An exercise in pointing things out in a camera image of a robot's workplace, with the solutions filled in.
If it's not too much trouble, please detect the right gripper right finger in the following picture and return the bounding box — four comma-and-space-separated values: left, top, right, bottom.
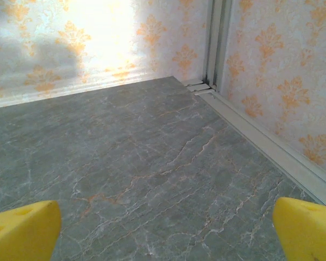
272, 197, 326, 261

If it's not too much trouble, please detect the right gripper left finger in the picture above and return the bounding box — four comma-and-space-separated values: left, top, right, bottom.
0, 200, 62, 261

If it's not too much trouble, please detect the aluminium side rail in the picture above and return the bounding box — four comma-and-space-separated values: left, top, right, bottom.
183, 78, 326, 209

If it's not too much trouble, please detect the aluminium frame post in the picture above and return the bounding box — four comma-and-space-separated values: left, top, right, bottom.
204, 0, 234, 92

